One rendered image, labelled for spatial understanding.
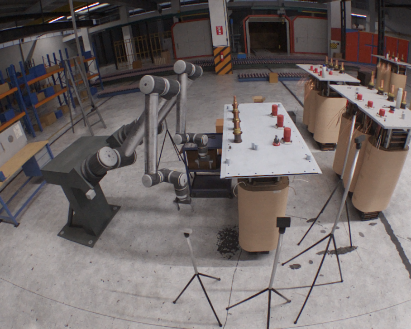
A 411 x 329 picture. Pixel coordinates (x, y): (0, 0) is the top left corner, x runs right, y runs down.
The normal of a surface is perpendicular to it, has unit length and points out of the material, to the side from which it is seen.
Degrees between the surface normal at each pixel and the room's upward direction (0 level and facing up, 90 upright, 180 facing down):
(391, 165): 90
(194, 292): 0
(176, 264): 0
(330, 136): 90
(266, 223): 90
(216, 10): 90
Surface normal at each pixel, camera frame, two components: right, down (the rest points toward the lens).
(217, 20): -0.09, 0.54
